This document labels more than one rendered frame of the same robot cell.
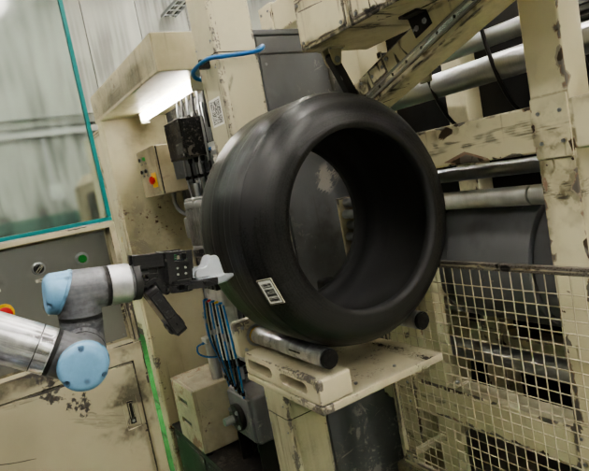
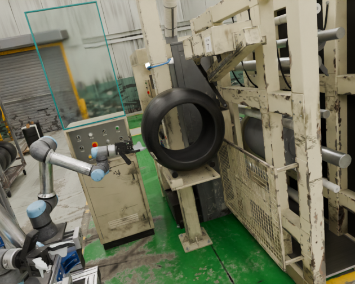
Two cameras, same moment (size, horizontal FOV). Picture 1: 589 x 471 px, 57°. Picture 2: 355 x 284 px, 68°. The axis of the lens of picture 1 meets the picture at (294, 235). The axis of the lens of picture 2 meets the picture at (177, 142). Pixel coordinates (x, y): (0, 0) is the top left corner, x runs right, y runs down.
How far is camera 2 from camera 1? 0.87 m
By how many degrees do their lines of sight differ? 23
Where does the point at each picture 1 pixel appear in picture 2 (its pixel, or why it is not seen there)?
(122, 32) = not seen: outside the picture
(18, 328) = (81, 165)
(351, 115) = (182, 100)
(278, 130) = (156, 106)
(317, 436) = (188, 192)
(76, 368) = (94, 176)
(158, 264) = (122, 145)
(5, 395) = not seen: hidden behind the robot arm
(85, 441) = (119, 183)
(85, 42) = not seen: outside the picture
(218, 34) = (152, 57)
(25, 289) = (100, 137)
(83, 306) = (101, 157)
